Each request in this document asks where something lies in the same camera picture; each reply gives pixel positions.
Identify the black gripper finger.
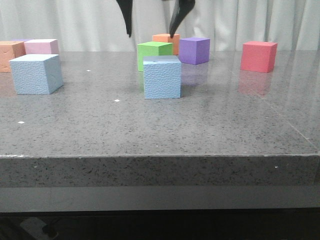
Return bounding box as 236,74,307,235
116,0,133,38
169,0,196,38

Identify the light blue foam block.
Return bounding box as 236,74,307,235
9,54,64,95
143,55,182,99

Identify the orange foam block centre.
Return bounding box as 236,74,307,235
152,33,180,55

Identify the orange foam block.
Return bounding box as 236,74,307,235
0,41,26,73
152,33,180,55

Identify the purple foam block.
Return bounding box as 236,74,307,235
179,37,211,65

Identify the green foam block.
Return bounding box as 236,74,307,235
137,41,173,72

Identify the white curtain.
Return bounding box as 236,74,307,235
0,0,320,52

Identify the pink foam block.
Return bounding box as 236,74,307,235
24,39,59,55

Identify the red foam block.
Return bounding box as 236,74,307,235
240,41,278,73

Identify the lavender foam block far left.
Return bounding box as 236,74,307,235
11,38,32,42

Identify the orange foam block left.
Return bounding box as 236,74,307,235
0,41,26,73

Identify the grey device under table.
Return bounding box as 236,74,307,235
19,217,59,240

